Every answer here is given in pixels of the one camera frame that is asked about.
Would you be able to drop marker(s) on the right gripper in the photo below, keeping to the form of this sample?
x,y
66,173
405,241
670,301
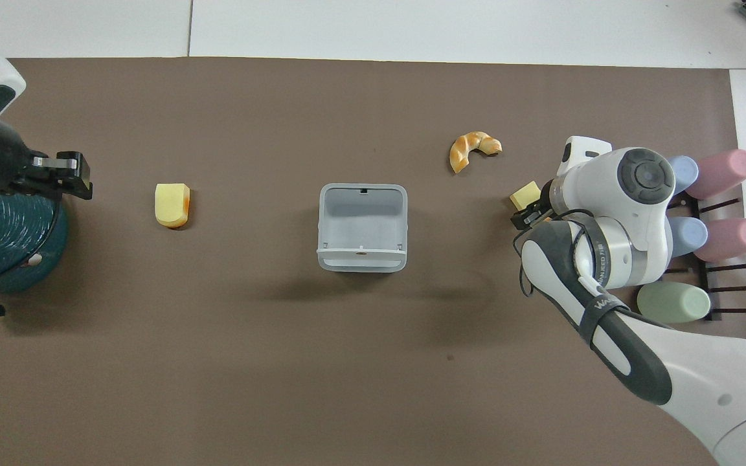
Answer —
x,y
532,217

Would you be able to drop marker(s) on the blue cup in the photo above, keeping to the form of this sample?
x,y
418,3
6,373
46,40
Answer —
x,y
684,173
690,236

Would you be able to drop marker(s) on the golden croissant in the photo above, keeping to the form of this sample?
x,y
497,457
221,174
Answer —
x,y
463,153

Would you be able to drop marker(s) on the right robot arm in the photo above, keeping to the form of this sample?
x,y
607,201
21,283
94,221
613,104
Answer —
x,y
703,362

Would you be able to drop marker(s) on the green cup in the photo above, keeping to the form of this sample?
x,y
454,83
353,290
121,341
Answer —
x,y
674,303

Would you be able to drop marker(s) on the pink cup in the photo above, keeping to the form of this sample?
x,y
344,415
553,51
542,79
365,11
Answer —
x,y
726,171
732,239

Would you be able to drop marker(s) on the black cup rack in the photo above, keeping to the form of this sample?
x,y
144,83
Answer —
x,y
729,266

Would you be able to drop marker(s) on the grey plastic bin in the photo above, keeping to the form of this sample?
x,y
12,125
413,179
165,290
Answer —
x,y
362,226

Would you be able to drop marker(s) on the small yellow block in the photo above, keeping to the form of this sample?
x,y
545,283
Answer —
x,y
524,194

